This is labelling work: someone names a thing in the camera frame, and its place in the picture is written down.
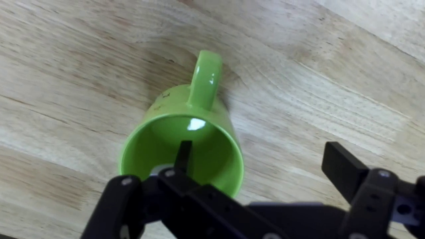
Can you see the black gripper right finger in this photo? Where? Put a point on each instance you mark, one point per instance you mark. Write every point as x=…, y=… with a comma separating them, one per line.
x=376, y=196

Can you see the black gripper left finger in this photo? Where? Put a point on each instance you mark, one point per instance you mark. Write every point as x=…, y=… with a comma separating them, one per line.
x=186, y=208

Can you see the green ceramic mug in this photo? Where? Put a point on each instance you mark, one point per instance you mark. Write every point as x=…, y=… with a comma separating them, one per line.
x=189, y=126

